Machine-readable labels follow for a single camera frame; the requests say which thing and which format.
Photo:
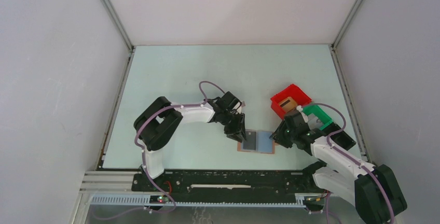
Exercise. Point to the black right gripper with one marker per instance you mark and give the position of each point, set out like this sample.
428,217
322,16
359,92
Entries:
278,135

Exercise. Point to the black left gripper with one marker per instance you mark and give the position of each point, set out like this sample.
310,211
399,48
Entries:
237,132

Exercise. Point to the tan leather card holder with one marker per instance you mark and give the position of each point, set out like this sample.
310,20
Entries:
257,142

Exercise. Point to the silver card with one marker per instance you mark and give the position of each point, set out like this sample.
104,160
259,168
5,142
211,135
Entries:
250,144

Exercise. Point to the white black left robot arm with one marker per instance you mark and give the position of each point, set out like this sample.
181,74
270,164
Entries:
156,125

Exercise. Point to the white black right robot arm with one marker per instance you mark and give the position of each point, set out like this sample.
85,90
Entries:
372,189

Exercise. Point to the green plastic bin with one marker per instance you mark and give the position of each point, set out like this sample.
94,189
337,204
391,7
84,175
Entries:
317,117

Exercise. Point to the red plastic bin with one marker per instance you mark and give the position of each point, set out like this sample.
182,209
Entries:
293,91

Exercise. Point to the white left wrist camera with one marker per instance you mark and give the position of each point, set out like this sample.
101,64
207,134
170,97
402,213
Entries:
240,105

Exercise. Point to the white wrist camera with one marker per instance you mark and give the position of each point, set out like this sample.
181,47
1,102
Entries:
301,111
240,105

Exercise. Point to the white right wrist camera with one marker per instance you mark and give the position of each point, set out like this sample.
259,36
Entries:
301,111

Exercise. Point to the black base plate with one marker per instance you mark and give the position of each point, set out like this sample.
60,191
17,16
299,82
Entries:
231,186

